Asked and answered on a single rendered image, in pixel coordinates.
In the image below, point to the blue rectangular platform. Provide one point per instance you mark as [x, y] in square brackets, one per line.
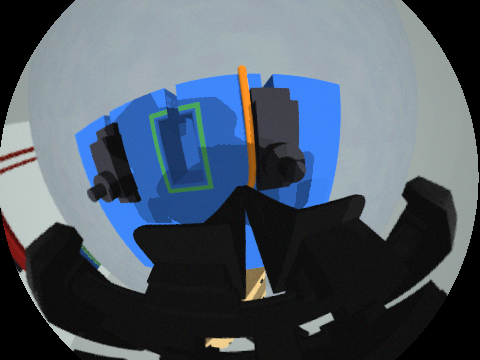
[167, 159]

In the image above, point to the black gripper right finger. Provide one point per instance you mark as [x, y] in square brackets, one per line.
[278, 228]

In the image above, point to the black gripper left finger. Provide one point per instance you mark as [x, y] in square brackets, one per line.
[221, 239]

